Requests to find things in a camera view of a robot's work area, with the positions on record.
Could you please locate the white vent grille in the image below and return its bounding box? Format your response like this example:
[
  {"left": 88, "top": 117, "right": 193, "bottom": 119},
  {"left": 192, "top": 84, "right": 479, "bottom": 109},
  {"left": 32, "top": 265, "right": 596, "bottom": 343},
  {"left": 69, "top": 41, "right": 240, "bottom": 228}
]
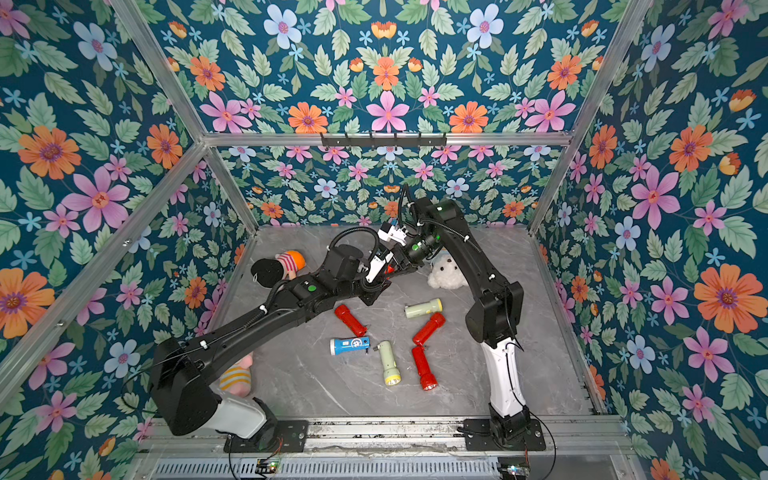
[{"left": 150, "top": 457, "right": 501, "bottom": 479}]

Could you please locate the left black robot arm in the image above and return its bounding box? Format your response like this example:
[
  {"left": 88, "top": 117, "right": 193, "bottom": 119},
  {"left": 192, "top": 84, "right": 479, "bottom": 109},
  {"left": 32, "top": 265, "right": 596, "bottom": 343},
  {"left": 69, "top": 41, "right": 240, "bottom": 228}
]
[{"left": 150, "top": 245, "right": 408, "bottom": 440}]

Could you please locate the pale green flashlight upper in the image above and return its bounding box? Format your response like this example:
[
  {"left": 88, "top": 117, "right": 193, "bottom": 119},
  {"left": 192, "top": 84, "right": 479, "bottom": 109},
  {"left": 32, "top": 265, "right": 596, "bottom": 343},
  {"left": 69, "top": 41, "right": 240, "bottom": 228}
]
[{"left": 404, "top": 298, "right": 443, "bottom": 319}]

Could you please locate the white bunny plush blue shirt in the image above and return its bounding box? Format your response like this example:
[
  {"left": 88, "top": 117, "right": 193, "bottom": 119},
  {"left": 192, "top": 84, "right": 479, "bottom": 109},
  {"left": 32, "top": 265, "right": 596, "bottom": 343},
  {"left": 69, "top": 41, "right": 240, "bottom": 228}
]
[{"left": 427, "top": 253, "right": 468, "bottom": 290}]

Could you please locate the pink pig plush striped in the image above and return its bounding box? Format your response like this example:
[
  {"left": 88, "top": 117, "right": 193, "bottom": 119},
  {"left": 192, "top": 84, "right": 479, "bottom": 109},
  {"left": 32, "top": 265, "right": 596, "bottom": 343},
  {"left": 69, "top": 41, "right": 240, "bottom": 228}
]
[{"left": 219, "top": 353, "right": 253, "bottom": 398}]

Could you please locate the blue flashlight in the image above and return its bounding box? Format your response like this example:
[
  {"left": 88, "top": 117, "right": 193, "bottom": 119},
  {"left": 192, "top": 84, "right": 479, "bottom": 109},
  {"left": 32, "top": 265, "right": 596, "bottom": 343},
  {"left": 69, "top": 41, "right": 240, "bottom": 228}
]
[{"left": 329, "top": 336, "right": 370, "bottom": 356}]

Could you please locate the black-haired striped plush doll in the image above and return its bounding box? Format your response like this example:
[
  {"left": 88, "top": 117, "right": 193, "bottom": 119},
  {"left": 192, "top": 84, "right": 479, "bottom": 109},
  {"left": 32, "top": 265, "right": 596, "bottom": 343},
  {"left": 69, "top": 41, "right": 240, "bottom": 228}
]
[{"left": 251, "top": 250, "right": 306, "bottom": 288}]

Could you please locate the black hook rail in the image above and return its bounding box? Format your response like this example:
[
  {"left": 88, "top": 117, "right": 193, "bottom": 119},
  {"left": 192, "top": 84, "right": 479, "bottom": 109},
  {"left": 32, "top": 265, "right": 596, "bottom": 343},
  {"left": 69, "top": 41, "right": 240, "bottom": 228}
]
[{"left": 320, "top": 133, "right": 448, "bottom": 148}]

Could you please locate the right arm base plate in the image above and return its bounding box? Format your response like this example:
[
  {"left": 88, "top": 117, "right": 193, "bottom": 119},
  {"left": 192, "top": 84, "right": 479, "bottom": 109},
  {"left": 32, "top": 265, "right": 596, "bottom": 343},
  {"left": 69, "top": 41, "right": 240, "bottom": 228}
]
[{"left": 457, "top": 418, "right": 547, "bottom": 452}]

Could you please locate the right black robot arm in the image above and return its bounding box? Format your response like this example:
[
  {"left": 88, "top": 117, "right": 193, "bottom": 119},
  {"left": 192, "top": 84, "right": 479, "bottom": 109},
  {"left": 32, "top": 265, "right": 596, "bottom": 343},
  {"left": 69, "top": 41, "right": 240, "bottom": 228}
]
[{"left": 403, "top": 198, "right": 531, "bottom": 449}]

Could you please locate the aluminium frame corner post left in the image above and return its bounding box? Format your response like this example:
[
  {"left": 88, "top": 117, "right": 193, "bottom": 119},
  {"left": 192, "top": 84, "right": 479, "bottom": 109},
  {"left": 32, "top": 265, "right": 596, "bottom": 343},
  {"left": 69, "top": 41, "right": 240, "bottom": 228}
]
[{"left": 112, "top": 1, "right": 258, "bottom": 237}]

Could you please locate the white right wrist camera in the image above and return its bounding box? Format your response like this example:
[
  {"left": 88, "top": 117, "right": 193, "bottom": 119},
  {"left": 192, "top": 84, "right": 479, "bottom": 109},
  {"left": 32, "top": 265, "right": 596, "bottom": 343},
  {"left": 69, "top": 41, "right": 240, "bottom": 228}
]
[{"left": 377, "top": 222, "right": 408, "bottom": 246}]

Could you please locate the pale green flashlight lower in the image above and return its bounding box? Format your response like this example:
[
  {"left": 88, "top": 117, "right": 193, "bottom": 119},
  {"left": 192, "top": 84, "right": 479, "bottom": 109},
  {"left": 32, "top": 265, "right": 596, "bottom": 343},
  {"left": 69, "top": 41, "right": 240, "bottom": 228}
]
[{"left": 377, "top": 340, "right": 402, "bottom": 386}]

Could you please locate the pale green flashlight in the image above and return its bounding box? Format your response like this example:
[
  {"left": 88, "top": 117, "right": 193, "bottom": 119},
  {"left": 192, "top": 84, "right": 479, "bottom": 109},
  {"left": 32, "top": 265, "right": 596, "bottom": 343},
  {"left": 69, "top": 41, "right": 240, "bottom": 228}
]
[
  {"left": 404, "top": 298, "right": 443, "bottom": 319},
  {"left": 377, "top": 340, "right": 402, "bottom": 386}
]

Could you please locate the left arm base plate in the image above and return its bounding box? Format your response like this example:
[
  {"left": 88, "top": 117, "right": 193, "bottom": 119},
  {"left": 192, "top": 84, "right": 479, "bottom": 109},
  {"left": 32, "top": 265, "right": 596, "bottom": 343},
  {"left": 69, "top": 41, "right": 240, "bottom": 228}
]
[{"left": 224, "top": 420, "right": 309, "bottom": 454}]

